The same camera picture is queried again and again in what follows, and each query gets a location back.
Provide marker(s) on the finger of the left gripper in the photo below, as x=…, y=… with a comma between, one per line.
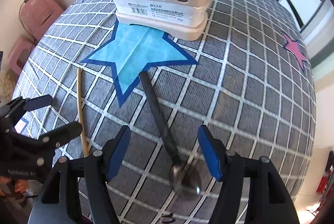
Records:
x=49, y=140
x=17, y=108

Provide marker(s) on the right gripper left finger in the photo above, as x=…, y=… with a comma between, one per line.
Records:
x=58, y=200

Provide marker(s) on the black handled metal spoon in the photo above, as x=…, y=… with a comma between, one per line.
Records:
x=184, y=178

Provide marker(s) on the bamboo chopstick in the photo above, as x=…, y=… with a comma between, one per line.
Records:
x=80, y=112

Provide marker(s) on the grey checked star tablecloth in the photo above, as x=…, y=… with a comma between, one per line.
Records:
x=246, y=87

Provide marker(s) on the person's left hand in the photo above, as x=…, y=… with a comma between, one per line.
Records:
x=19, y=185

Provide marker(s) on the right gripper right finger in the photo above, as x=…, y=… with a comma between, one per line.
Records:
x=269, y=200

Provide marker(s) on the pink plastic stool stack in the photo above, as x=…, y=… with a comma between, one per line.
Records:
x=38, y=15

